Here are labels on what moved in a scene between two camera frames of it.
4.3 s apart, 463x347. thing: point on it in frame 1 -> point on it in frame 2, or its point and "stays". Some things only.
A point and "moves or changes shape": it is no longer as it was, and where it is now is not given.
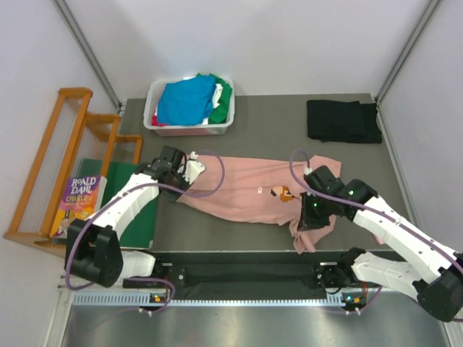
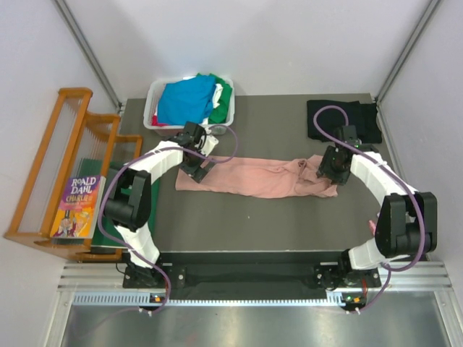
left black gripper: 175,181 -> 195,168
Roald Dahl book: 82,196 stays
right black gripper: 307,221 -> 325,168
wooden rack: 73,137 stays
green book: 145,234 stays
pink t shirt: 259,191 moves or changes shape
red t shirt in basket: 154,122 stays
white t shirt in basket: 217,93 stays
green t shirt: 219,113 stays
